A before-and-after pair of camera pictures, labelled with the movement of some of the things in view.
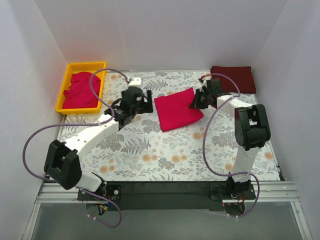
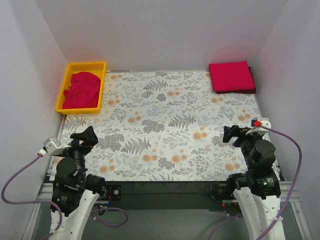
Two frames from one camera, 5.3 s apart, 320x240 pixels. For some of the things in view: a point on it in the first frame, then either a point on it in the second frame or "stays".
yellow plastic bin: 73,67 stays
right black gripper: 198,98 to 238,136
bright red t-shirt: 174,109 to 231,76
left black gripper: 147,102 to 77,144
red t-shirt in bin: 80,95 stays
